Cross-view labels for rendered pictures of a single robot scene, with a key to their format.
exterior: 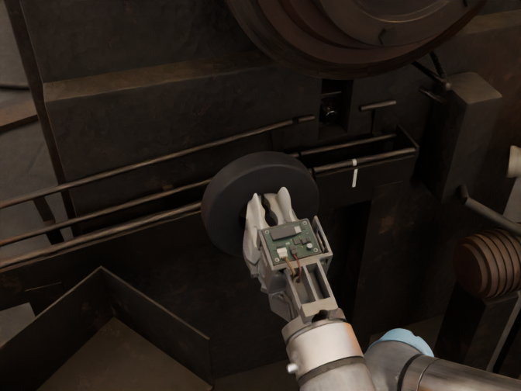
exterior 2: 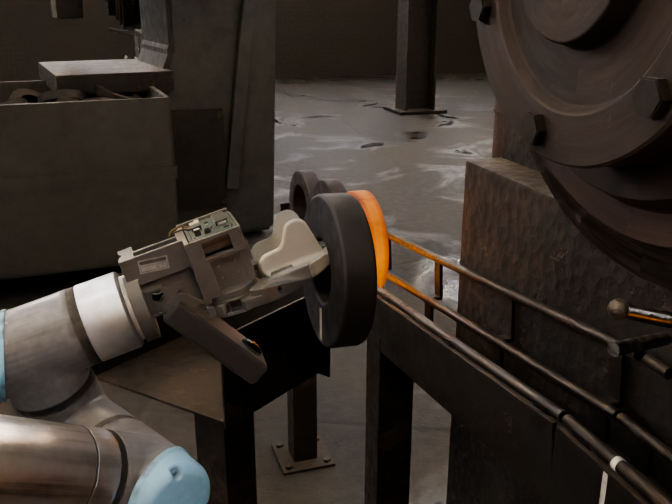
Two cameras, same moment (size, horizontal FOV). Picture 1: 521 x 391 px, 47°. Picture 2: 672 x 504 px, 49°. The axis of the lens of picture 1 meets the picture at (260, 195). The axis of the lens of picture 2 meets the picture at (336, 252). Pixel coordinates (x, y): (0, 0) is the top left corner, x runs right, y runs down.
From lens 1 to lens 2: 0.95 m
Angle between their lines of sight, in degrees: 78
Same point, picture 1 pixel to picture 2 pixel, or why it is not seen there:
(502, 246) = not seen: outside the picture
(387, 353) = (148, 436)
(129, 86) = (515, 179)
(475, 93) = not seen: outside the picture
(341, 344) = (89, 288)
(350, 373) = (55, 298)
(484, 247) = not seen: outside the picture
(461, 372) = (43, 424)
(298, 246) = (202, 230)
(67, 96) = (479, 164)
